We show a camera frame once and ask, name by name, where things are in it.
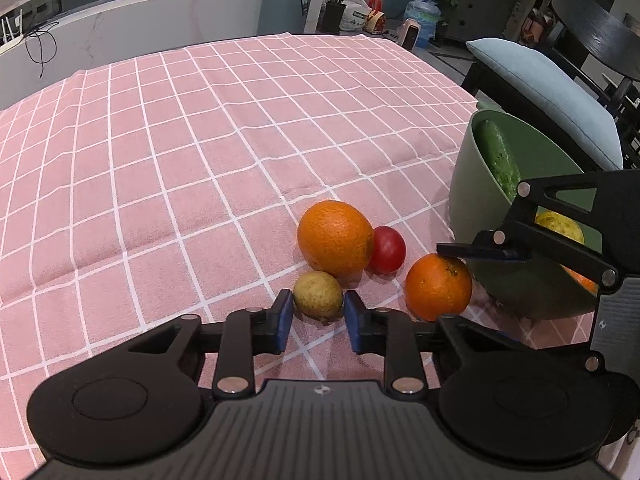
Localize green cucumber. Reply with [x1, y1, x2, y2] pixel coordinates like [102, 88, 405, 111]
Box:
[474, 119, 523, 201]

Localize grey round trash can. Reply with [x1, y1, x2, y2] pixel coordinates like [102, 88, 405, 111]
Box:
[261, 0, 316, 37]

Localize black round table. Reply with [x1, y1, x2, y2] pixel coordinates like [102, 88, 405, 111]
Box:
[550, 0, 640, 81]

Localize yellow-green guava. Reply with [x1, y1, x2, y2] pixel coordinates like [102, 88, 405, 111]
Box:
[534, 210, 586, 246]

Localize light blue seat cushion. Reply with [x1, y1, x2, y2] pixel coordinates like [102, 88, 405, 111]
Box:
[466, 37, 623, 171]

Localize pink checked tablecloth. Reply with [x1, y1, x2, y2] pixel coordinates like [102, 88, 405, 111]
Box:
[0, 34, 596, 480]

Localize orange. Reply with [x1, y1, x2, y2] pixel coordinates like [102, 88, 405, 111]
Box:
[562, 262, 598, 295]
[404, 253, 473, 322]
[297, 200, 376, 278]

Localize green colander bowl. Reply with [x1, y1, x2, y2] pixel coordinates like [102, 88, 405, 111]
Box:
[447, 109, 623, 321]

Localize white plastic bag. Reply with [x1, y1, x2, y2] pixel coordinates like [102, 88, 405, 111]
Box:
[341, 0, 373, 31]

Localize blue water jug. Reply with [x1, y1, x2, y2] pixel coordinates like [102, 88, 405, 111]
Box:
[404, 0, 443, 48]

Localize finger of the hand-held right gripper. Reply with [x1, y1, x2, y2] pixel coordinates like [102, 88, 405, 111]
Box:
[436, 172, 621, 295]

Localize small white pink heater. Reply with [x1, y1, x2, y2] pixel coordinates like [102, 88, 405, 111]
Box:
[397, 19, 421, 51]

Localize small tan round fruit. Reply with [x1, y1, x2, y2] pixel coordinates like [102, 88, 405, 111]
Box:
[293, 271, 345, 320]

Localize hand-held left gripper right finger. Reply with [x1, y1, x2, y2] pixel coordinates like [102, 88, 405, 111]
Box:
[342, 290, 547, 401]

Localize dark storage cabinet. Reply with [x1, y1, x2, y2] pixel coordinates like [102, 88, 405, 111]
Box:
[442, 0, 521, 48]

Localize white wifi router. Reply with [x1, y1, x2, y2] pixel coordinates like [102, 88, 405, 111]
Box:
[0, 10, 26, 46]

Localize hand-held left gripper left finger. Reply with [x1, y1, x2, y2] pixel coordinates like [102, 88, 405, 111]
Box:
[95, 289, 296, 401]

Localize white marble media cabinet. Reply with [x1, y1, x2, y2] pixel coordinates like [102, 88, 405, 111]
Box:
[0, 0, 326, 111]

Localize red tomato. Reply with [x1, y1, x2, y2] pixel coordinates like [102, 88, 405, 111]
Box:
[367, 226, 407, 275]

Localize black tangled cables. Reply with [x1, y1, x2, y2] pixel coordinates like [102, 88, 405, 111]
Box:
[24, 15, 58, 78]

